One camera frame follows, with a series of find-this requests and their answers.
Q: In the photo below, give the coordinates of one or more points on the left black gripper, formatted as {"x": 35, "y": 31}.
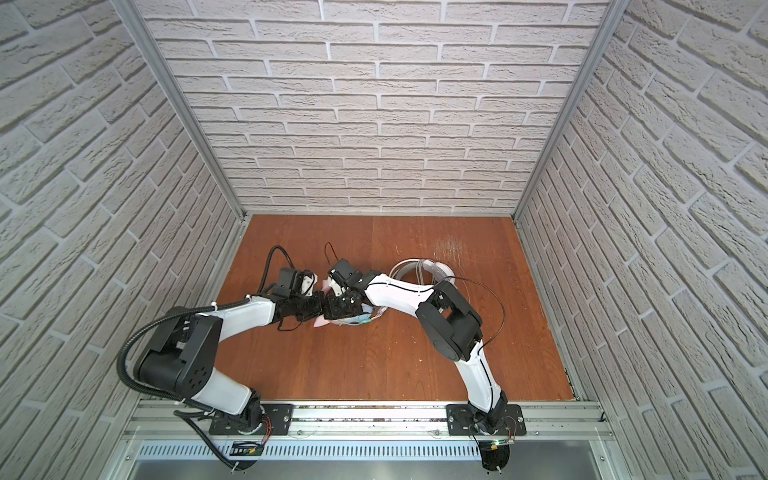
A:
{"x": 321, "y": 301}

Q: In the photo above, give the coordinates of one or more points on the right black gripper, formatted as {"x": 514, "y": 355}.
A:
{"x": 337, "y": 309}

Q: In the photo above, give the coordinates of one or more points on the pink blue cat-ear headphones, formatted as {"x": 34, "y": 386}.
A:
{"x": 354, "y": 318}

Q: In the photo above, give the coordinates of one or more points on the white over-ear headphones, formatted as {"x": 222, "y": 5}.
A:
{"x": 423, "y": 268}

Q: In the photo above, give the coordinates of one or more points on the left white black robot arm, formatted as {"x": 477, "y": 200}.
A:
{"x": 178, "y": 361}

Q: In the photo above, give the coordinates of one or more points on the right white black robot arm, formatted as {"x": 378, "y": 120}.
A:
{"x": 452, "y": 325}

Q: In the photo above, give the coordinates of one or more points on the white perforated vent strip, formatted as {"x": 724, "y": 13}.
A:
{"x": 430, "y": 450}

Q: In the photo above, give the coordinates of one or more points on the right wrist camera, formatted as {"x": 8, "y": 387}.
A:
{"x": 332, "y": 287}

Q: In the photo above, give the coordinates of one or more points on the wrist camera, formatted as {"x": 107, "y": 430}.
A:
{"x": 332, "y": 287}
{"x": 308, "y": 283}

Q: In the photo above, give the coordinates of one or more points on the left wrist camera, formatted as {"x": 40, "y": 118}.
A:
{"x": 308, "y": 283}

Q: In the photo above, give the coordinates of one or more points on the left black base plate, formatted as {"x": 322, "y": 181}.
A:
{"x": 254, "y": 420}

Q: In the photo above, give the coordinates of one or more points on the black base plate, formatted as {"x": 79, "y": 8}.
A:
{"x": 466, "y": 420}
{"x": 254, "y": 420}

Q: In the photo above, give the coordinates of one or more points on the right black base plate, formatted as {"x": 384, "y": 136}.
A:
{"x": 466, "y": 420}

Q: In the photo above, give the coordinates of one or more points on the aluminium mounting rail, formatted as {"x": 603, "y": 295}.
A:
{"x": 391, "y": 420}

